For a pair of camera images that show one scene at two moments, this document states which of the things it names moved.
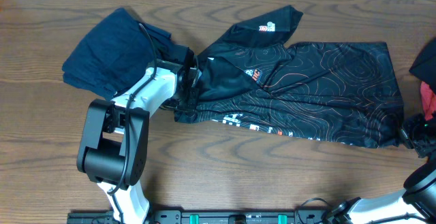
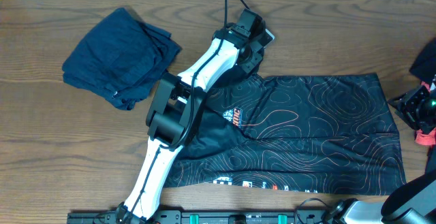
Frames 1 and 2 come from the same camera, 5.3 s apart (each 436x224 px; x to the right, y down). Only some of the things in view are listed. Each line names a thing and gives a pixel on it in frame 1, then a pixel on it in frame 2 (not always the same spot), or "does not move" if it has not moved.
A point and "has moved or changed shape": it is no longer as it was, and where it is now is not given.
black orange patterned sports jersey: [338, 92] has moved or changed shape
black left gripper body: [187, 101] to [251, 62]
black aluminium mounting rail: [206, 216] does not move
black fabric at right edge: [424, 68] does not move
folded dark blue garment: [115, 52] does not move
